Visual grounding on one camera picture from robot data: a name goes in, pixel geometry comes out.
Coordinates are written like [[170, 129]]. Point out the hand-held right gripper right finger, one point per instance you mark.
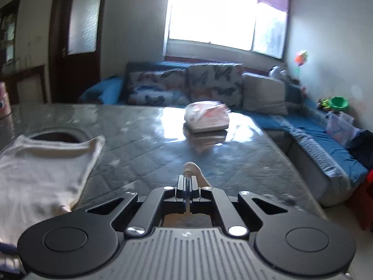
[[194, 191]]

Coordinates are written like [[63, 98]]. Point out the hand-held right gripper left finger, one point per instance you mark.
[[181, 191]]

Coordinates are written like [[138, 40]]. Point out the white garment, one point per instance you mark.
[[43, 175]]

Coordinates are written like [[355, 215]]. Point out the plastic bag with contents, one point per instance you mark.
[[207, 116]]

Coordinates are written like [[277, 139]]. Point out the grey cushion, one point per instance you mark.
[[263, 93]]

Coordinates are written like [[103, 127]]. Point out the blue pillow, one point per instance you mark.
[[102, 92]]

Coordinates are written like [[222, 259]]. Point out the blue sofa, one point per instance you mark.
[[314, 140]]

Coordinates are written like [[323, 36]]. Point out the round black induction cooktop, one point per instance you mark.
[[55, 137]]

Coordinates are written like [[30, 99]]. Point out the white plush toy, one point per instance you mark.
[[275, 71]]

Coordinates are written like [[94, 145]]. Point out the clear plastic box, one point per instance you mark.
[[339, 127]]

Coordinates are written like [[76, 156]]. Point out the green toy bowl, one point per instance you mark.
[[338, 103]]

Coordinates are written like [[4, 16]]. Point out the colourful toy pinwheel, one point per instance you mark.
[[301, 58]]

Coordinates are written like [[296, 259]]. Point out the brown door with frosted glass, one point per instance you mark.
[[58, 73]]

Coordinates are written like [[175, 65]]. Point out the dark cloth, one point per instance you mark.
[[361, 144]]

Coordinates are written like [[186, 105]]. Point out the red object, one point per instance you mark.
[[368, 198]]

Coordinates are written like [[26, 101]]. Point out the window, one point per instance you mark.
[[209, 8]]

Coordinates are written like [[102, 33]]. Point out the pink cartoon face bottle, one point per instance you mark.
[[4, 99]]

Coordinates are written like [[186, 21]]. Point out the dark wooden shelf cabinet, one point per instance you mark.
[[10, 32]]

